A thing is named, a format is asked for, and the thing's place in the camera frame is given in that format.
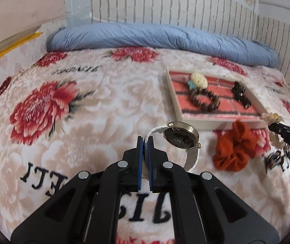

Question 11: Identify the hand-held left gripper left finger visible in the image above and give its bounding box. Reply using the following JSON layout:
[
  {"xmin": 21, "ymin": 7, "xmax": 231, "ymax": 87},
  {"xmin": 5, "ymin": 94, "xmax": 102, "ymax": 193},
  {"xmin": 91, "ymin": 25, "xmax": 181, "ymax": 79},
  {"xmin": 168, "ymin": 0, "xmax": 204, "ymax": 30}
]
[{"xmin": 10, "ymin": 136, "xmax": 145, "ymax": 244}]

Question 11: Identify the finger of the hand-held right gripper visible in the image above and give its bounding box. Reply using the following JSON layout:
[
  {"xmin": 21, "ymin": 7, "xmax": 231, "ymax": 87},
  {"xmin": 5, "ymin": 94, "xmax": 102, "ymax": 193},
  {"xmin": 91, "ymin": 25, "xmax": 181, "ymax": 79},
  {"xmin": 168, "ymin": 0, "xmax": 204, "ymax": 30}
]
[{"xmin": 268, "ymin": 123, "xmax": 289, "ymax": 136}]

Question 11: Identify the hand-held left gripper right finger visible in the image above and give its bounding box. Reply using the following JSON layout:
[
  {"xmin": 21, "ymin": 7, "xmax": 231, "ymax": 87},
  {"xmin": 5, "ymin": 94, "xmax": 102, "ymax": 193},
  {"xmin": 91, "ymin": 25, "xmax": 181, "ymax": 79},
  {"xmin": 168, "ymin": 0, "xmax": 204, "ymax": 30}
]
[{"xmin": 146, "ymin": 137, "xmax": 280, "ymax": 244}]

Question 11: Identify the cream claw hair clip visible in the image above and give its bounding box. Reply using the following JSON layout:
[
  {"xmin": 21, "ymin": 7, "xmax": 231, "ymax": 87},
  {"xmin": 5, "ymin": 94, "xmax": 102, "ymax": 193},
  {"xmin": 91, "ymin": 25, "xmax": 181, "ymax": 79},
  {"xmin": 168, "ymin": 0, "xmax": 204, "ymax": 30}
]
[{"xmin": 262, "ymin": 112, "xmax": 288, "ymax": 148}]

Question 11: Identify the white strap wristwatch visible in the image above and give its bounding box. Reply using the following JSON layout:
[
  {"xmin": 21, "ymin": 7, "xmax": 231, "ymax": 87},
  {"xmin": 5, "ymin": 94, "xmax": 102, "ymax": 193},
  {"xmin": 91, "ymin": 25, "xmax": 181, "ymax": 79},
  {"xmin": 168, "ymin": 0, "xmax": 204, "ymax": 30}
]
[{"xmin": 144, "ymin": 121, "xmax": 201, "ymax": 172}]

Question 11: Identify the black claw hair clip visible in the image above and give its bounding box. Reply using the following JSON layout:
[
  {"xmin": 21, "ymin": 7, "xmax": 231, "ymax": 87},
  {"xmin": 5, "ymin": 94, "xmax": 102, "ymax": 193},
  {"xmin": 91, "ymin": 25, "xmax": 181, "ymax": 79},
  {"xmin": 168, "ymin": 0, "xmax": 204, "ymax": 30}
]
[{"xmin": 231, "ymin": 81, "xmax": 252, "ymax": 108}]

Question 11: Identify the jewelry tray with red lining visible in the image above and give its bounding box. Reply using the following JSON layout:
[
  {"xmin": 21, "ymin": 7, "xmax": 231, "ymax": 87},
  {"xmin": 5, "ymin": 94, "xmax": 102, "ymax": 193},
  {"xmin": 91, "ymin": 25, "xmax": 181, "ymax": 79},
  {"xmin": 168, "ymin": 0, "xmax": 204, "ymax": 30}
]
[{"xmin": 166, "ymin": 66, "xmax": 269, "ymax": 130}]

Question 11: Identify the brown wooden bead bracelet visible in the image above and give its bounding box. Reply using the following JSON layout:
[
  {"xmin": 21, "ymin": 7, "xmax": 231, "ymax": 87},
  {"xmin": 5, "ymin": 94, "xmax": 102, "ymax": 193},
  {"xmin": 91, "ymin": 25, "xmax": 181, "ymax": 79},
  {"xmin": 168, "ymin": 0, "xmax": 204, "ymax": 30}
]
[{"xmin": 189, "ymin": 88, "xmax": 221, "ymax": 112}]

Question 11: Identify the cream doll face hair clip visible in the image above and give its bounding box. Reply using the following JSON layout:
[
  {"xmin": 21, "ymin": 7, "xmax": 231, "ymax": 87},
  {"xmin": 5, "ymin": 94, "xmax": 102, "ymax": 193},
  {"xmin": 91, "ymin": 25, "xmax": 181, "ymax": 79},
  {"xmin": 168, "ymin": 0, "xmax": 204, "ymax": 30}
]
[{"xmin": 188, "ymin": 72, "xmax": 208, "ymax": 90}]

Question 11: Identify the red scrunchie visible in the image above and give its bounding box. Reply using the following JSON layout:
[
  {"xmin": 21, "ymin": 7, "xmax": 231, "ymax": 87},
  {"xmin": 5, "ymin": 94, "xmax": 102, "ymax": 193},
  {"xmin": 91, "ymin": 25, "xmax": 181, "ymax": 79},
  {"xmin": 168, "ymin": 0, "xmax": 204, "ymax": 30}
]
[{"xmin": 213, "ymin": 121, "xmax": 258, "ymax": 171}]

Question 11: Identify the red floral printed blanket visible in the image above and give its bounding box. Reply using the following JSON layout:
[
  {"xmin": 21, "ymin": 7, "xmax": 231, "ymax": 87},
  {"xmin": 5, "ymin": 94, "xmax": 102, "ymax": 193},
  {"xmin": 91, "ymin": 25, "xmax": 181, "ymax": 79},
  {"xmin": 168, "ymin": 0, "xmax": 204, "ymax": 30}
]
[{"xmin": 0, "ymin": 47, "xmax": 290, "ymax": 244}]

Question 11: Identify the rolled blue quilt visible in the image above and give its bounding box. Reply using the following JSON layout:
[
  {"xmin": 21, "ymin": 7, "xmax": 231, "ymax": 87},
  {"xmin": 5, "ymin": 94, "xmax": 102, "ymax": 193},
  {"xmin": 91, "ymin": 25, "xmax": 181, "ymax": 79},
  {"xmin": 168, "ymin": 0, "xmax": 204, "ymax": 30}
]
[{"xmin": 46, "ymin": 22, "xmax": 280, "ymax": 68}]

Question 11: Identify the pale patterned bed sheet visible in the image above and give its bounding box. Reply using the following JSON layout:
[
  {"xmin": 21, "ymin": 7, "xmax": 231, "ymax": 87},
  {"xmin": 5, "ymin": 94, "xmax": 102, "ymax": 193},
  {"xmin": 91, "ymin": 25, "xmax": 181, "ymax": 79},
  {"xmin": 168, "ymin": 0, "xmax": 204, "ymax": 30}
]
[{"xmin": 0, "ymin": 22, "xmax": 66, "ymax": 92}]

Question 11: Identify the clear plastic sheet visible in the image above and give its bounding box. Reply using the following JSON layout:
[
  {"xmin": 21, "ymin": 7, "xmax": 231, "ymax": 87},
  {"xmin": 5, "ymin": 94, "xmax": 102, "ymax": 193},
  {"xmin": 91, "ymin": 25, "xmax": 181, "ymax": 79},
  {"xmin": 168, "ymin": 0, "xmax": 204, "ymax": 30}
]
[{"xmin": 65, "ymin": 0, "xmax": 94, "ymax": 28}]

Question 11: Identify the wooden board with yellow tape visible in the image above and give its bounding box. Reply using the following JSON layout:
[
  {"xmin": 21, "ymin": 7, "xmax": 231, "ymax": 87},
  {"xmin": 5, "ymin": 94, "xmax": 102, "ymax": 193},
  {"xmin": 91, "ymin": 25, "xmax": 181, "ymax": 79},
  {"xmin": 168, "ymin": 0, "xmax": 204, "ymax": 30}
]
[{"xmin": 0, "ymin": 27, "xmax": 44, "ymax": 69}]

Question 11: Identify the rainbow striped bracelet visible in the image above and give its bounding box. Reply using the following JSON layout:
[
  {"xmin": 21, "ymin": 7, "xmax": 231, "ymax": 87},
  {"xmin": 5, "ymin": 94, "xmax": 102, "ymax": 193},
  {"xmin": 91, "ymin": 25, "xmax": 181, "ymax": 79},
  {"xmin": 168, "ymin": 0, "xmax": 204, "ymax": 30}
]
[{"xmin": 264, "ymin": 150, "xmax": 283, "ymax": 173}]

